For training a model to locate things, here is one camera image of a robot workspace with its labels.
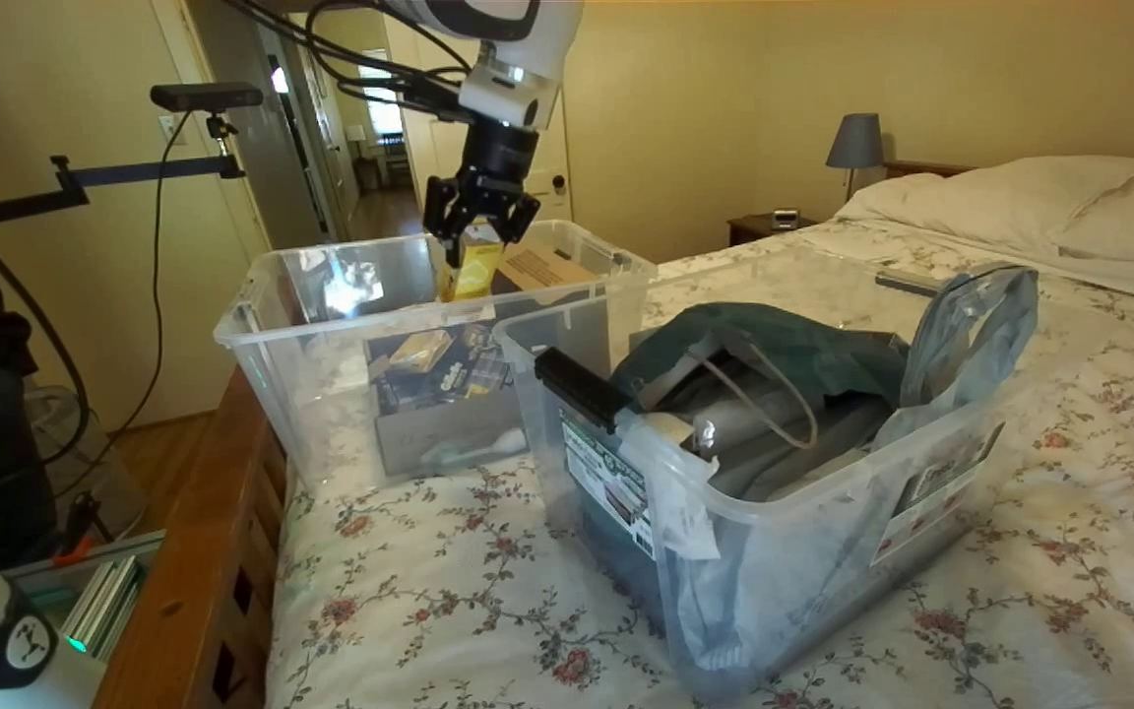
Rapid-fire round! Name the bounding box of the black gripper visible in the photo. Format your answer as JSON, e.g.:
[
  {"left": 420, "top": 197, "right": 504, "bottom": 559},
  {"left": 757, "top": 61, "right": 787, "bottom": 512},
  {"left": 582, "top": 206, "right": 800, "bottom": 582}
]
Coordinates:
[{"left": 420, "top": 117, "right": 548, "bottom": 272}]

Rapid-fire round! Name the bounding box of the orange yellow box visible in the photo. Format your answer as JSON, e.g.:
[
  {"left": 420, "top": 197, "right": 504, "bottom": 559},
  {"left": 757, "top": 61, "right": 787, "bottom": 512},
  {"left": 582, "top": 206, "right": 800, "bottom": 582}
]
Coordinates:
[{"left": 447, "top": 218, "right": 508, "bottom": 303}]

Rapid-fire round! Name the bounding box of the brown cardboard box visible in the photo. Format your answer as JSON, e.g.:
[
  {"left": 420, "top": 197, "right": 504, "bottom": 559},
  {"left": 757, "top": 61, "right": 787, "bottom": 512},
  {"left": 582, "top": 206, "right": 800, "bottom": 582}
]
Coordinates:
[{"left": 493, "top": 243, "right": 599, "bottom": 296}]

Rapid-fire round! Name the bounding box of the clear tote with cardboard box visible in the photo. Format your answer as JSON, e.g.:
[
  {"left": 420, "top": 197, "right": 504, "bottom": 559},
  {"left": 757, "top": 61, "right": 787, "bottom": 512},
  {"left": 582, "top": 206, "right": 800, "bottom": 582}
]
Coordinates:
[{"left": 207, "top": 218, "right": 656, "bottom": 483}]

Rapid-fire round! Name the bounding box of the clear tote with dark bag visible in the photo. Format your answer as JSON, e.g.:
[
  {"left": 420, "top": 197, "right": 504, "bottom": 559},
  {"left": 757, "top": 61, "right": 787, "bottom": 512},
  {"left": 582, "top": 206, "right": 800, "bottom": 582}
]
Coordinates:
[{"left": 493, "top": 263, "right": 1039, "bottom": 706}]

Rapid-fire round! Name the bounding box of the silver box with green light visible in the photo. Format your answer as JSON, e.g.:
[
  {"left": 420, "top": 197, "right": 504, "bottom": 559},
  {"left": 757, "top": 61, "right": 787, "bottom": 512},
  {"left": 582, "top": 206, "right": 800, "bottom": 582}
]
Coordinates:
[{"left": 55, "top": 546, "right": 147, "bottom": 662}]

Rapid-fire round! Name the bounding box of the white panel door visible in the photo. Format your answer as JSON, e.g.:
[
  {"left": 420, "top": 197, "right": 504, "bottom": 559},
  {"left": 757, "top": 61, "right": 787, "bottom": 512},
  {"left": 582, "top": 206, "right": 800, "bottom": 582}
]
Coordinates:
[{"left": 375, "top": 0, "right": 580, "bottom": 238}]

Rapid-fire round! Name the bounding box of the dark printed package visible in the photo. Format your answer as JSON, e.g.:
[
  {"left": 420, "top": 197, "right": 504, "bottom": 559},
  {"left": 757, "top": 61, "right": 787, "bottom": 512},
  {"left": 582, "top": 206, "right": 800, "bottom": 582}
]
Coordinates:
[{"left": 366, "top": 318, "right": 521, "bottom": 412}]

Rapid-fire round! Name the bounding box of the black rectangular bar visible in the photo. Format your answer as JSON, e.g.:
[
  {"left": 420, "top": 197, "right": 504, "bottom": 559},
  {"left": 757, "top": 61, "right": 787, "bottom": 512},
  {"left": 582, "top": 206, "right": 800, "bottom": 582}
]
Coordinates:
[{"left": 533, "top": 343, "right": 634, "bottom": 435}]

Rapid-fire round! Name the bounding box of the dark wooden nightstand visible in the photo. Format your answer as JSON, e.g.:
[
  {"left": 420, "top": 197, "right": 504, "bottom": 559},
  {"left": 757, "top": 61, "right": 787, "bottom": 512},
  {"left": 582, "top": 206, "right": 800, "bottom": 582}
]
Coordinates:
[{"left": 723, "top": 206, "right": 833, "bottom": 248}]

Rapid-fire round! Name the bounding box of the small white object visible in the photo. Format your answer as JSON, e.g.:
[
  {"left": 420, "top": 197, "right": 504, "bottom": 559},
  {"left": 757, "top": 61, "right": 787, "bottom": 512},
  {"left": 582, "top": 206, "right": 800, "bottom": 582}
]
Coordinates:
[{"left": 643, "top": 407, "right": 723, "bottom": 465}]

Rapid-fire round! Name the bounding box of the dark green cloth bag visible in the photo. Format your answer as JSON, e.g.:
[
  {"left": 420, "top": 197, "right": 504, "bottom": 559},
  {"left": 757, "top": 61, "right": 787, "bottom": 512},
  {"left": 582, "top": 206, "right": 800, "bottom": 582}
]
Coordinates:
[{"left": 606, "top": 298, "right": 914, "bottom": 412}]

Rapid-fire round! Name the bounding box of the grey table lamp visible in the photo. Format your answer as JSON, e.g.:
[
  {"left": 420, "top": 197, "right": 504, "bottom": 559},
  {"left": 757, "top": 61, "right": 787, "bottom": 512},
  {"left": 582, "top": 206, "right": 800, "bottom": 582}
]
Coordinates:
[{"left": 821, "top": 112, "right": 888, "bottom": 206}]

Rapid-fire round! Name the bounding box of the wooden bed footboard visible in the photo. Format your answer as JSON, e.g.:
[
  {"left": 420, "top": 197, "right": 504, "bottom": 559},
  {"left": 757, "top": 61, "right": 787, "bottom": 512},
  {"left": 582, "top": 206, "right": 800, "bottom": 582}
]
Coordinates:
[{"left": 90, "top": 370, "right": 291, "bottom": 709}]

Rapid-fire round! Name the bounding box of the silver round plastic bag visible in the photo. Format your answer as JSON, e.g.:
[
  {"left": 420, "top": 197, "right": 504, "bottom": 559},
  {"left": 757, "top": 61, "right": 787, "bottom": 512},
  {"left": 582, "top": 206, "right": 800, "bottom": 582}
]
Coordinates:
[{"left": 896, "top": 260, "right": 1044, "bottom": 412}]

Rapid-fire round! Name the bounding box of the large white pillow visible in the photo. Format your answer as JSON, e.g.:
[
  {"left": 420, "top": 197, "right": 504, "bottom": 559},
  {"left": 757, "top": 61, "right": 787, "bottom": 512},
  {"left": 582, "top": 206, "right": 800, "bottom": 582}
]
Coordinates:
[{"left": 833, "top": 152, "right": 1134, "bottom": 260}]

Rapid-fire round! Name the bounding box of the floral bed cover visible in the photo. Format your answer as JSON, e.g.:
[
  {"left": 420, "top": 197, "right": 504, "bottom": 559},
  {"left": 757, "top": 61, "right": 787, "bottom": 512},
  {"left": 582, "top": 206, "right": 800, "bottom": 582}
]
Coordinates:
[{"left": 265, "top": 214, "right": 1134, "bottom": 709}]

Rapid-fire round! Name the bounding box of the black stereo camera bar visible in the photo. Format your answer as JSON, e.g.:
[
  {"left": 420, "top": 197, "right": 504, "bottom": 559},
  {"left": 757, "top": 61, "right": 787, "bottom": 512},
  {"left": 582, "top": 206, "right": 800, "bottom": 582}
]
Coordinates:
[{"left": 147, "top": 80, "right": 266, "bottom": 113}]

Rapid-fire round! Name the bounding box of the black hanging cable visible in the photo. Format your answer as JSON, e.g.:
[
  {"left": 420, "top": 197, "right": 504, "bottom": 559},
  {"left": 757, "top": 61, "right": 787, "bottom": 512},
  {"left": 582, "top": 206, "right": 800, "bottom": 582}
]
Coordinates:
[{"left": 52, "top": 105, "right": 195, "bottom": 503}]

